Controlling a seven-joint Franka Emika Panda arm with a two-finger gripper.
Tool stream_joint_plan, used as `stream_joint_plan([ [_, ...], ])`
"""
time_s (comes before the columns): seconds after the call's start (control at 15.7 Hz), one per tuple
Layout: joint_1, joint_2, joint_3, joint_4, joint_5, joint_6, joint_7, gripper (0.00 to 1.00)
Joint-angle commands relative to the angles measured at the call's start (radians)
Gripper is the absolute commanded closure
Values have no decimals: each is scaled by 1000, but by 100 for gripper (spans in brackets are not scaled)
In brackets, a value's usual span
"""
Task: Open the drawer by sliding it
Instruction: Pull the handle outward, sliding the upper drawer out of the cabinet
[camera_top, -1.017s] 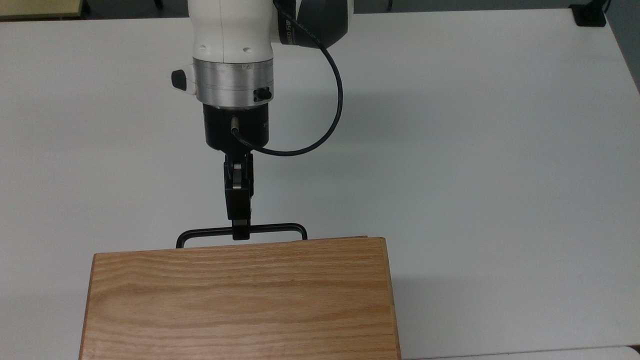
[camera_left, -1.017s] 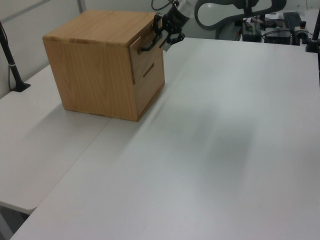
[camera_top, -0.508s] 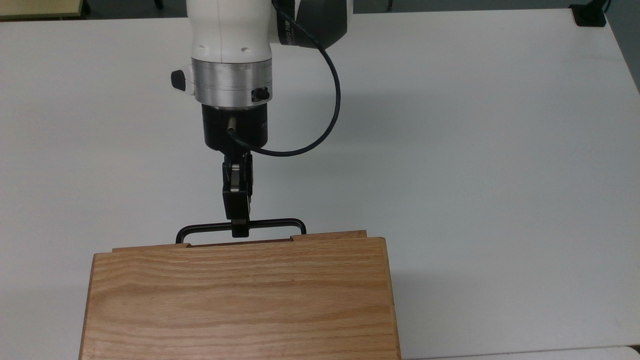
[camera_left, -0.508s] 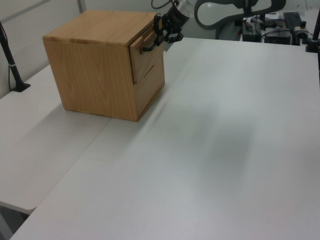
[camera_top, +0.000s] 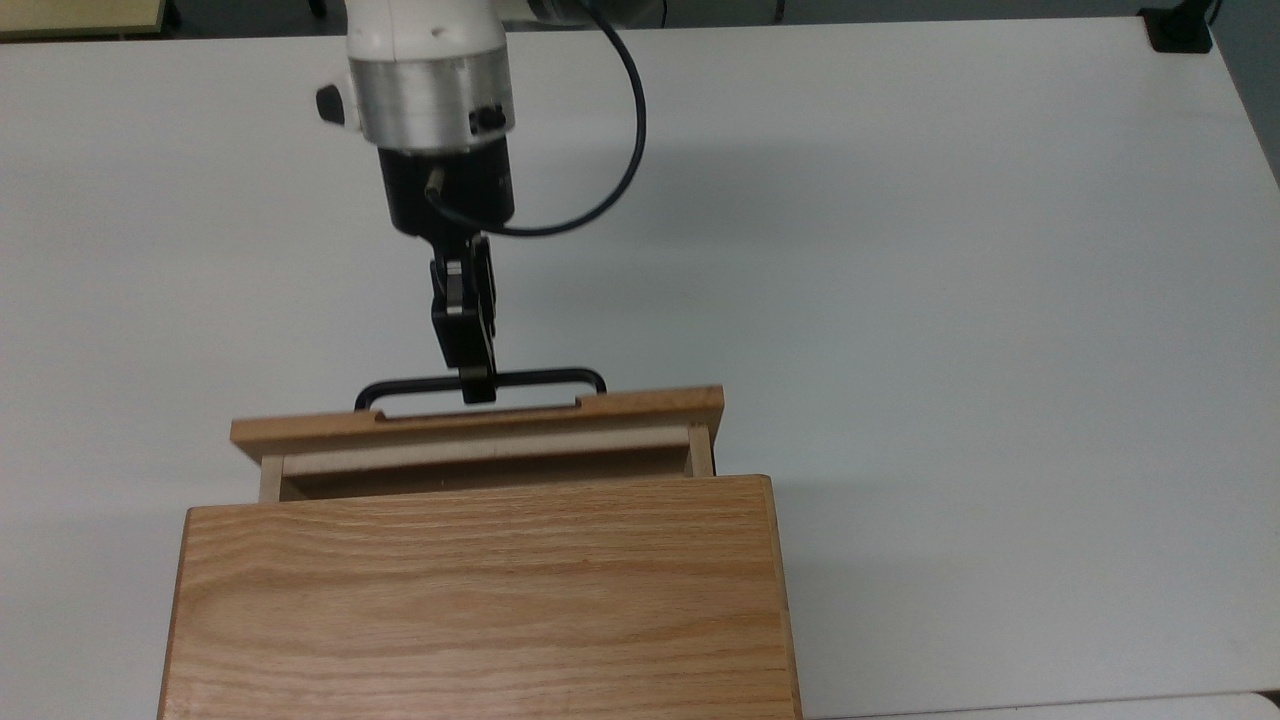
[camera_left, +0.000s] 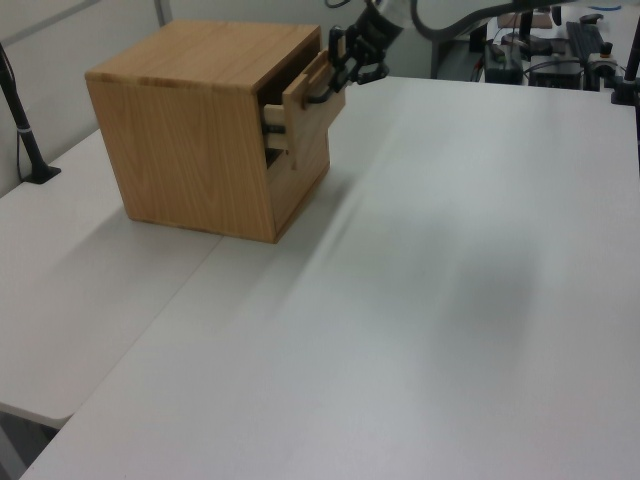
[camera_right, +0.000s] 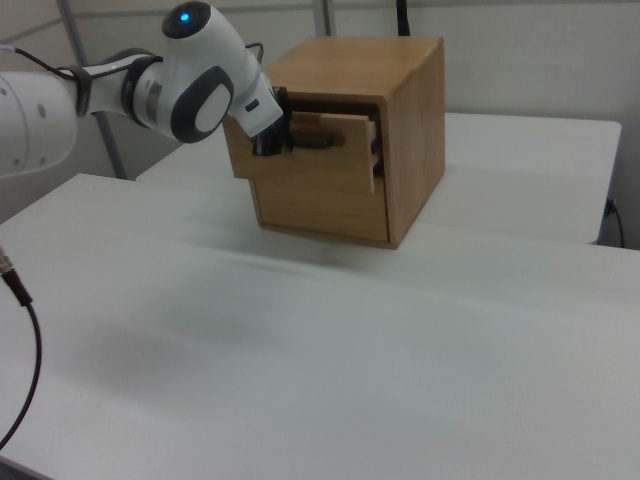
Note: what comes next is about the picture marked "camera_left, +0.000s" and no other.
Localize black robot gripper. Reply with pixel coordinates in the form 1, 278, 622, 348
327, 4, 404, 95

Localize black metal drawer handle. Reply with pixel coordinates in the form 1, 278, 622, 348
302, 82, 335, 107

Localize wooden drawer with handle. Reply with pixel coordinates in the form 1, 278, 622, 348
263, 47, 347, 170

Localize wooden drawer with slot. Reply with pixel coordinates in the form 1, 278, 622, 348
267, 124, 331, 237

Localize wooden two-drawer cabinet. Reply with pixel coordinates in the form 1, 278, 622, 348
84, 19, 331, 245

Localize black device with green label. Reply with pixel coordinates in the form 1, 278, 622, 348
483, 42, 525, 84

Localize black pole on round base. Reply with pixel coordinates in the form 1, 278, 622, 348
501, 7, 553, 57

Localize brown mat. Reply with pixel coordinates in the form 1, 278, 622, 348
497, 12, 554, 30

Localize black electronics box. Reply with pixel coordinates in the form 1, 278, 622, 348
528, 56, 585, 90

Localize black keyboard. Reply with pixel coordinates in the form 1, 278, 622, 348
566, 22, 605, 60

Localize grey emergency stop button box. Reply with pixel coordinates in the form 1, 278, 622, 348
586, 42, 620, 79

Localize grey robot cable hose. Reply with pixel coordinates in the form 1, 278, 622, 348
409, 0, 524, 37

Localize black clamped camera stand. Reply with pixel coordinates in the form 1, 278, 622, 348
608, 27, 640, 106

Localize black camera stand with base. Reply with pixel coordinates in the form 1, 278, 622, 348
0, 42, 63, 187

